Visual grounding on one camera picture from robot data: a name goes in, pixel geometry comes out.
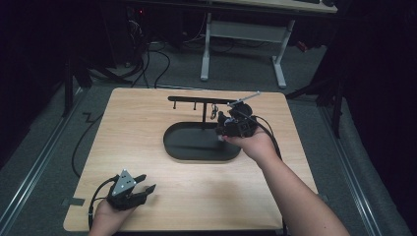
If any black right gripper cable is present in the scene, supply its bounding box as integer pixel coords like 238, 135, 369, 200
230, 107, 288, 236

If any dark computer tower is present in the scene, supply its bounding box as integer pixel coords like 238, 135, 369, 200
124, 5, 149, 68

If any black metal stand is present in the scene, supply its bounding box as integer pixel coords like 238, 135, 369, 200
61, 53, 132, 119
284, 73, 345, 140

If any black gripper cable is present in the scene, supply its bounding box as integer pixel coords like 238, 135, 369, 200
230, 107, 288, 236
87, 175, 120, 232

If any person's left hand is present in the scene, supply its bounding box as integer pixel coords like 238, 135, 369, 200
88, 200, 137, 236

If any black key rack with tray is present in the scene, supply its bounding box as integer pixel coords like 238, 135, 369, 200
162, 95, 245, 162

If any bundle of black cables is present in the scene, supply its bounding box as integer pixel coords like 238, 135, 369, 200
129, 40, 172, 89

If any person's right hand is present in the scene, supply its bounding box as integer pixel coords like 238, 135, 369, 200
222, 127, 279, 170

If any metal floor rail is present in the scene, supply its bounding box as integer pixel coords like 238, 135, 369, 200
318, 103, 384, 236
0, 88, 85, 228

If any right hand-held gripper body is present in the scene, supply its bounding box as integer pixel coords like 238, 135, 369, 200
226, 91, 262, 139

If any small red object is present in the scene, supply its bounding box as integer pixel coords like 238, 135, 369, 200
295, 39, 310, 53

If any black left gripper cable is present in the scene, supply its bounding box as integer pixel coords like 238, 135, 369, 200
87, 175, 120, 232

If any white-legged desk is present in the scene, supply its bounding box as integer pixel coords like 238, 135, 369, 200
199, 0, 338, 89

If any black floor cable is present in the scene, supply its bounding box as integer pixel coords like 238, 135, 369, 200
71, 111, 106, 180

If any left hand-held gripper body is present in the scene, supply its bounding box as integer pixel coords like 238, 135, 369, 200
106, 168, 149, 211

